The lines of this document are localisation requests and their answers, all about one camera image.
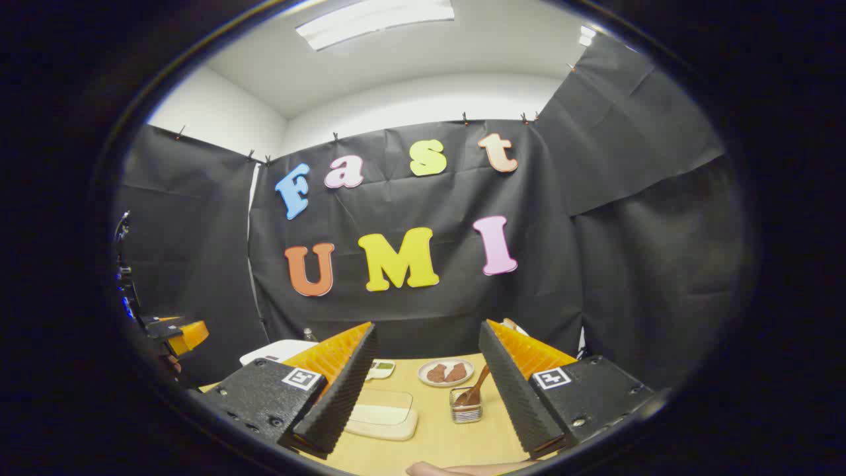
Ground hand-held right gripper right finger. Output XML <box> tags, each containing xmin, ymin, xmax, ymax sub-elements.
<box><xmin>479</xmin><ymin>319</ymin><xmax>656</xmax><ymax>461</ymax></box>

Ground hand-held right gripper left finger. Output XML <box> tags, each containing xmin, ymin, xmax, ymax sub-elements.
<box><xmin>188</xmin><ymin>322</ymin><xmax>381</xmax><ymax>460</ymax></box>

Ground brown wooden spoon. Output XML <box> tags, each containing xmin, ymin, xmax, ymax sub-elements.
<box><xmin>455</xmin><ymin>365</ymin><xmax>491</xmax><ymax>406</ymax></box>

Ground clear box of white rice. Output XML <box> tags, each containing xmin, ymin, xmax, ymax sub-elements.
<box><xmin>344</xmin><ymin>389</ymin><xmax>419</xmax><ymax>442</ymax></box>

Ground metal wire chopstick holder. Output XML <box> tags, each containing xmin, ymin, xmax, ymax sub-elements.
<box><xmin>449</xmin><ymin>387</ymin><xmax>484</xmax><ymax>424</ymax></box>

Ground white rice cooker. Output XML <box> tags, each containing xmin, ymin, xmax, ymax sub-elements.
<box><xmin>239</xmin><ymin>339</ymin><xmax>318</xmax><ymax>366</ymax></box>

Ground white round plate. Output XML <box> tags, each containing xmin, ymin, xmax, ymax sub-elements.
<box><xmin>417</xmin><ymin>358</ymin><xmax>475</xmax><ymax>388</ymax></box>

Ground black backdrop cloth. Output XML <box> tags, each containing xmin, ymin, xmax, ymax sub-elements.
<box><xmin>112</xmin><ymin>33</ymin><xmax>754</xmax><ymax>391</ymax></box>

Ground large ceiling light panel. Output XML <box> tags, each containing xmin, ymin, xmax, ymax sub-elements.
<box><xmin>295</xmin><ymin>0</ymin><xmax>455</xmax><ymax>52</ymax></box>

